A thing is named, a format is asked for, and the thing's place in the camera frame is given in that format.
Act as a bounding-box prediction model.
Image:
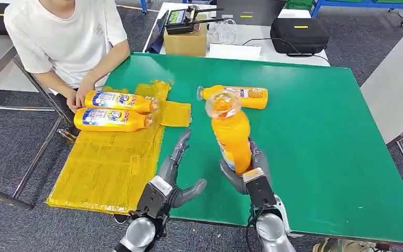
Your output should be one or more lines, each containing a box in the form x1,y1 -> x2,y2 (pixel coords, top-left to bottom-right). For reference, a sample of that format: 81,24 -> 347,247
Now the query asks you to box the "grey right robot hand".
219,136 -> 272,195

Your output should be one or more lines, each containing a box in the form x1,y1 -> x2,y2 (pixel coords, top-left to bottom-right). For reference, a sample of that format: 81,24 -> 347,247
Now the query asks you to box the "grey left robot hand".
157,129 -> 208,209

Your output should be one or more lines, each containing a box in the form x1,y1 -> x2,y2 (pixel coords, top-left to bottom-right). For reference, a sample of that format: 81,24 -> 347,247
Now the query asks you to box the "orange drink bottle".
73,107 -> 155,133
196,85 -> 269,111
204,90 -> 253,176
83,89 -> 160,115

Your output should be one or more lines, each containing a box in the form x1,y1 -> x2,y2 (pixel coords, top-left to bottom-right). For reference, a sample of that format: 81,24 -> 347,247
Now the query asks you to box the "green table mat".
103,52 -> 403,246

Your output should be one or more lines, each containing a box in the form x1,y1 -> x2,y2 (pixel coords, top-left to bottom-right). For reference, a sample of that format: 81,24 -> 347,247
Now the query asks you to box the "yellow plastic sheet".
45,79 -> 193,216

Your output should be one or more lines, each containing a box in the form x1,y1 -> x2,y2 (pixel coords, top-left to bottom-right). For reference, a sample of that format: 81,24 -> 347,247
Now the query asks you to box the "person's left hand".
75,77 -> 97,109

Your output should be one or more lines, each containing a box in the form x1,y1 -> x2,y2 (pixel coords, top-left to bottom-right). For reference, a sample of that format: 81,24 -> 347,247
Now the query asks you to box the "person's hand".
65,89 -> 79,114
75,77 -> 97,109

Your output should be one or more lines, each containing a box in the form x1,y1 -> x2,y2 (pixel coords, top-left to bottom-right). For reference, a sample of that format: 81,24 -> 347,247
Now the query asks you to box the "flat white box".
206,42 -> 263,62

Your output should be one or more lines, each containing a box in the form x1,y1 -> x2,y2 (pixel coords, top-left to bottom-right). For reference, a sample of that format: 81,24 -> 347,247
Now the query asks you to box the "person's right hand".
65,89 -> 79,114

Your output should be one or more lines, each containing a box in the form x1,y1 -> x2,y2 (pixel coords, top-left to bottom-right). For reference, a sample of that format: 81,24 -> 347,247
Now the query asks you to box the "beige shoe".
312,237 -> 378,252

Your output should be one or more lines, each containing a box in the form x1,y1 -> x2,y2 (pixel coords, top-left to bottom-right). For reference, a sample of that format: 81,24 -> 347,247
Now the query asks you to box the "brown cardboard box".
163,14 -> 208,58

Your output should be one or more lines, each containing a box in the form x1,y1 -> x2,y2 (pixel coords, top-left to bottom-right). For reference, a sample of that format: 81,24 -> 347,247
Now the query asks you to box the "large black carry case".
269,17 -> 331,57

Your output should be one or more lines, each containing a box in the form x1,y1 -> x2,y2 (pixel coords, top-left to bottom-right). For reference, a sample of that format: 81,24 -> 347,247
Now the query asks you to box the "white table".
142,2 -> 331,67

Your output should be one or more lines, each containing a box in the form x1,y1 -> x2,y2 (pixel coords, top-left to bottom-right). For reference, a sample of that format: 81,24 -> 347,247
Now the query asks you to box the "dark laptop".
144,9 -> 171,54

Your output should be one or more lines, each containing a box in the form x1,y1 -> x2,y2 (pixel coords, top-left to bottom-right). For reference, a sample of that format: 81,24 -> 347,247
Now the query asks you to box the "black remote controller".
164,5 -> 225,36

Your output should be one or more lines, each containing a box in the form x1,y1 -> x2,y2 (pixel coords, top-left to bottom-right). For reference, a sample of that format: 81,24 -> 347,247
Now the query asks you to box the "dark grey case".
216,0 -> 288,27

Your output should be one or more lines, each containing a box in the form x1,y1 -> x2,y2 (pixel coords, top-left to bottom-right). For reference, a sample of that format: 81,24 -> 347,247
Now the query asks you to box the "grey table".
359,15 -> 403,196

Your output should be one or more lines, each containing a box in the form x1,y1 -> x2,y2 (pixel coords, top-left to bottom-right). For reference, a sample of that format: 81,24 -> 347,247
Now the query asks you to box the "green crate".
284,0 -> 315,11

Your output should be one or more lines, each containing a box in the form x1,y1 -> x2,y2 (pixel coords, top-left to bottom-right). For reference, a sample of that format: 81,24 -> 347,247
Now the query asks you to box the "blue metal rack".
310,0 -> 403,27

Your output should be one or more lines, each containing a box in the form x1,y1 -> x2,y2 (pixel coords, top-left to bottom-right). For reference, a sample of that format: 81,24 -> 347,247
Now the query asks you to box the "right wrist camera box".
241,167 -> 278,209

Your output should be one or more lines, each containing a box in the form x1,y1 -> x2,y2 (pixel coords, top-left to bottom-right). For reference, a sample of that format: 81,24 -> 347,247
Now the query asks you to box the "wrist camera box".
136,175 -> 174,221
241,167 -> 278,209

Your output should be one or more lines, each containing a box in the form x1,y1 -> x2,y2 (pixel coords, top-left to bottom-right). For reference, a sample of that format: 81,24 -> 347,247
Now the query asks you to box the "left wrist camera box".
136,175 -> 174,221

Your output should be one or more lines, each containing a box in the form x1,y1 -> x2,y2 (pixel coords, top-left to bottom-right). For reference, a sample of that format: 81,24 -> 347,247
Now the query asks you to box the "black cable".
241,37 -> 332,66

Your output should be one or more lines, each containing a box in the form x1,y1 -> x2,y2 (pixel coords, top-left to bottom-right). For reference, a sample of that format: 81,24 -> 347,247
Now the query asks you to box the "white cable bundle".
208,18 -> 237,46

